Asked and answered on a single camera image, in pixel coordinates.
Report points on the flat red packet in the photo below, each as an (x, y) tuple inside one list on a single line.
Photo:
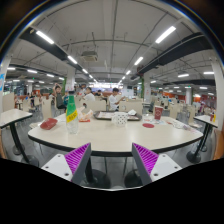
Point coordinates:
[(49, 123)]

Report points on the white polka-dot mug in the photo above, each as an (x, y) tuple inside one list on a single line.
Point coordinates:
[(120, 119)]

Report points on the person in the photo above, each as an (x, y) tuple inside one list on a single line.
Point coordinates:
[(89, 96), (59, 98), (114, 100)]

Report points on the beige canteen chairs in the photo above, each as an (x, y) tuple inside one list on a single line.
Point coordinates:
[(96, 105)]

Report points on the red paper cup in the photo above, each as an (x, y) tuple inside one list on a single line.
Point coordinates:
[(158, 113)]

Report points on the brown food tray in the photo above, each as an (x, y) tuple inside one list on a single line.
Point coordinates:
[(104, 115)]

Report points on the flat round red coaster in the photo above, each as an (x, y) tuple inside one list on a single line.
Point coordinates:
[(148, 125)]

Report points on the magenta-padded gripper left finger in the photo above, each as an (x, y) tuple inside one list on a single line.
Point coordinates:
[(77, 160)]

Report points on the white paper napkin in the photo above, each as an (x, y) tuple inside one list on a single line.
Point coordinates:
[(132, 112)]

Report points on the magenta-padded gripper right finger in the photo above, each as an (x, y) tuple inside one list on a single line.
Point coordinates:
[(146, 160)]

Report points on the ceiling strip lights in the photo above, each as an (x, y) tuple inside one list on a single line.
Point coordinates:
[(44, 37)]

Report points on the green-labelled clear drink bottle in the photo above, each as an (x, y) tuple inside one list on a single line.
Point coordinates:
[(71, 115)]

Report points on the beige side table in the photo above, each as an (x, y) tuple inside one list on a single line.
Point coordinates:
[(13, 116), (206, 120)]

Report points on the ceiling air conditioner unit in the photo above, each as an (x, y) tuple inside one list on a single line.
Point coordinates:
[(89, 56)]

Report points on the crumpled food wrapper bag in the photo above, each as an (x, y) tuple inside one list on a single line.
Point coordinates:
[(85, 116)]

